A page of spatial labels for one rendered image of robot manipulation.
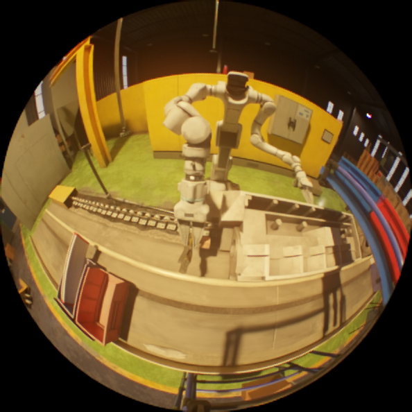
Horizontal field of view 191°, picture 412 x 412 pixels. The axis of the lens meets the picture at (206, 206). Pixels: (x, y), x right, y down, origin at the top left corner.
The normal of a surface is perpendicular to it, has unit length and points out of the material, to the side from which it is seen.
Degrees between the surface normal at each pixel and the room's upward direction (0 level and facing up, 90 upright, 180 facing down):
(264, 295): 0
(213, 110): 90
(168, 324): 0
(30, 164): 90
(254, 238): 10
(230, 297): 0
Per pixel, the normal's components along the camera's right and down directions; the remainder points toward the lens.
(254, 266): -0.31, -0.52
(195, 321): 0.04, -0.65
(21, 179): 0.99, 0.13
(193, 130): -0.07, 0.47
